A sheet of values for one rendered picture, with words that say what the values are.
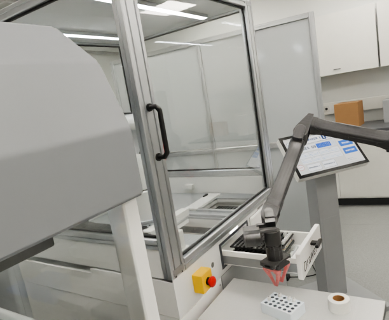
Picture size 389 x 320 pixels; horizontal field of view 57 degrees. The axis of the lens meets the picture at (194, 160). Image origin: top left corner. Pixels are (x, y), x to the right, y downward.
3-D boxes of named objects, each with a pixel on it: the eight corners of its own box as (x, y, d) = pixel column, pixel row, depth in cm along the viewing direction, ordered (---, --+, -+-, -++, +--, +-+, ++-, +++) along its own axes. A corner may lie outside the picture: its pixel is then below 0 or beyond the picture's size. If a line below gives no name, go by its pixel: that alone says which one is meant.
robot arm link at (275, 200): (309, 126, 142) (307, 142, 150) (294, 122, 144) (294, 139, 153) (274, 220, 123) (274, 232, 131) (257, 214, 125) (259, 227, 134)
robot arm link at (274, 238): (279, 229, 121) (278, 223, 127) (259, 231, 122) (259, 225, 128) (282, 248, 122) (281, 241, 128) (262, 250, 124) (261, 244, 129)
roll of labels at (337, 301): (355, 308, 121) (354, 298, 120) (341, 317, 118) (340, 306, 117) (338, 300, 127) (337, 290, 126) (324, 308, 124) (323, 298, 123)
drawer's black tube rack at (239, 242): (295, 247, 156) (293, 233, 155) (281, 266, 142) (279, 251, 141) (248, 242, 169) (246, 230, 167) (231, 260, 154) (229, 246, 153)
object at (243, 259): (316, 245, 155) (314, 232, 154) (299, 274, 134) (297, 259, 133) (233, 238, 177) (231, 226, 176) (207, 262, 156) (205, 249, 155)
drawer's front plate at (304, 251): (321, 247, 156) (319, 223, 154) (303, 280, 132) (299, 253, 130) (317, 247, 157) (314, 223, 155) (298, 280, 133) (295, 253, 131)
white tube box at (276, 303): (305, 312, 123) (304, 301, 123) (292, 324, 118) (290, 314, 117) (275, 301, 133) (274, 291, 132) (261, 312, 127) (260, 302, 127)
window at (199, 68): (266, 187, 199) (242, 7, 183) (180, 256, 129) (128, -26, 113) (265, 187, 199) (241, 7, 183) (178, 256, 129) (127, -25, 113)
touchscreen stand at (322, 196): (392, 308, 233) (381, 155, 216) (334, 331, 221) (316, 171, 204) (340, 276, 281) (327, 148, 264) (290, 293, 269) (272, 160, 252)
